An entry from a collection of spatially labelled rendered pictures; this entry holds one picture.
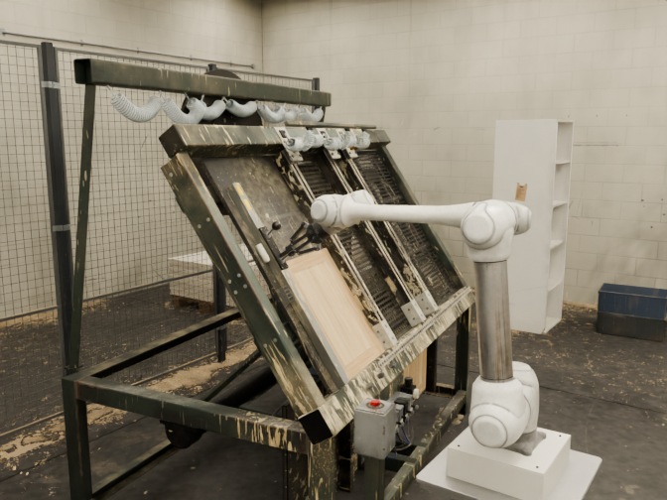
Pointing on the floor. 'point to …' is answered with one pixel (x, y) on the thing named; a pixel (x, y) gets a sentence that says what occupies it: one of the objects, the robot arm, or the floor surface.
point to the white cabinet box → (521, 179)
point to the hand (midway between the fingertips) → (287, 251)
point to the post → (373, 478)
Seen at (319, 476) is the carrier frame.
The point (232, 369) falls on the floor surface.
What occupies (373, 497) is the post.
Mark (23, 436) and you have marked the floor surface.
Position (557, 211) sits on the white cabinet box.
